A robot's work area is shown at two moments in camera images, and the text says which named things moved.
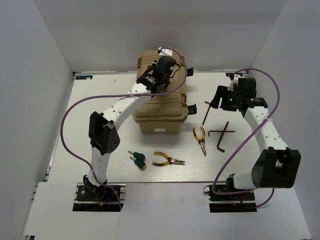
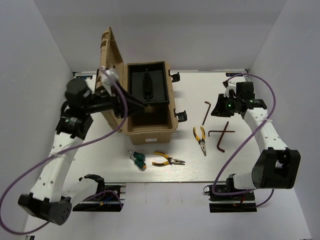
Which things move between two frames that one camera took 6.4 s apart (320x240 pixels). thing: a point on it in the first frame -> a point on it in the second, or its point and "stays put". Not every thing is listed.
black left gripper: x=169 y=81 -> x=134 y=103
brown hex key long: x=218 y=146 stays put
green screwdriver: x=138 y=156 stays put
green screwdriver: x=139 y=164 stays put
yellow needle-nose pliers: x=202 y=141 stays put
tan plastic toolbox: x=163 y=113 -> x=150 y=82
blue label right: x=232 y=74 stays put
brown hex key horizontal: x=220 y=131 stays put
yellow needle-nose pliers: x=170 y=161 stays put
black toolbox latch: x=190 y=72 -> x=175 y=77
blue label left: x=84 y=77 stays put
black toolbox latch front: x=192 y=109 -> x=182 y=116
